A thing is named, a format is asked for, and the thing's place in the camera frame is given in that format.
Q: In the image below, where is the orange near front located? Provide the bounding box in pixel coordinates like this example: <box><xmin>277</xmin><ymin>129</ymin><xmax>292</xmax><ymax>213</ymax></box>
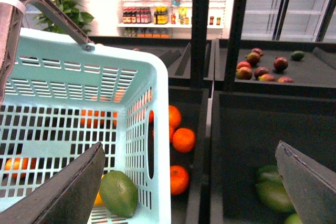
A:
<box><xmin>170</xmin><ymin>165</ymin><xmax>190</xmax><ymax>196</ymax></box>

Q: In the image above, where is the white grocery shelf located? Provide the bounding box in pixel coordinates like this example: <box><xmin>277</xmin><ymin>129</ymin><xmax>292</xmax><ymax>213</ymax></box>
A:
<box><xmin>117</xmin><ymin>0</ymin><xmax>229</xmax><ymax>39</ymax></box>

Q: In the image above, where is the light blue plastic basket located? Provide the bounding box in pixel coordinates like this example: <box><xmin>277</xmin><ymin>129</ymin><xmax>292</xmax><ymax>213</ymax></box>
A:
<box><xmin>1</xmin><ymin>0</ymin><xmax>171</xmax><ymax>223</ymax></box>

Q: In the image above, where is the green potted plant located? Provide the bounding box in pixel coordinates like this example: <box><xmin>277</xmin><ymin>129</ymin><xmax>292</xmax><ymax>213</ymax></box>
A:
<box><xmin>34</xmin><ymin>0</ymin><xmax>95</xmax><ymax>35</ymax></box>

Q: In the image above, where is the yellow mango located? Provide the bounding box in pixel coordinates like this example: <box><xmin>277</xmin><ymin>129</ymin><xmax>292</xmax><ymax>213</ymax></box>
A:
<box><xmin>94</xmin><ymin>191</ymin><xmax>104</xmax><ymax>206</ymax></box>

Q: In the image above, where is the orange middle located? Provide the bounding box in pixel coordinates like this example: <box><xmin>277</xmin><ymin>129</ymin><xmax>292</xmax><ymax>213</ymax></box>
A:
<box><xmin>172</xmin><ymin>128</ymin><xmax>196</xmax><ymax>153</ymax></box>

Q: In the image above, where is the glass door refrigerator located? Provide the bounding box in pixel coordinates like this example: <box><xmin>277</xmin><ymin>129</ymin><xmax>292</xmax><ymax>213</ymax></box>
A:
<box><xmin>241</xmin><ymin>0</ymin><xmax>335</xmax><ymax>42</ymax></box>

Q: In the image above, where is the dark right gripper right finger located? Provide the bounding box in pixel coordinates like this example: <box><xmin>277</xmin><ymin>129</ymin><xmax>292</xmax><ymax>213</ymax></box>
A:
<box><xmin>275</xmin><ymin>141</ymin><xmax>335</xmax><ymax>223</ymax></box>

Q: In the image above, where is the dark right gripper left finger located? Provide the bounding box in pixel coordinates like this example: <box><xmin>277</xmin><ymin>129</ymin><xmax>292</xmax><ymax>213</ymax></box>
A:
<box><xmin>1</xmin><ymin>142</ymin><xmax>105</xmax><ymax>223</ymax></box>

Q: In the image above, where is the dark avocado on shelf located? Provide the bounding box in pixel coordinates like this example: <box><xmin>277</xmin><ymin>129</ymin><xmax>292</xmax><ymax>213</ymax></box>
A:
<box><xmin>290</xmin><ymin>51</ymin><xmax>305</xmax><ymax>61</ymax></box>

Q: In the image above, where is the orange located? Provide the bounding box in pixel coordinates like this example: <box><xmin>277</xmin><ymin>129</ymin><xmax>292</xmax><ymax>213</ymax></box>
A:
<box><xmin>170</xmin><ymin>165</ymin><xmax>190</xmax><ymax>196</ymax></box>
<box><xmin>172</xmin><ymin>128</ymin><xmax>196</xmax><ymax>153</ymax></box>

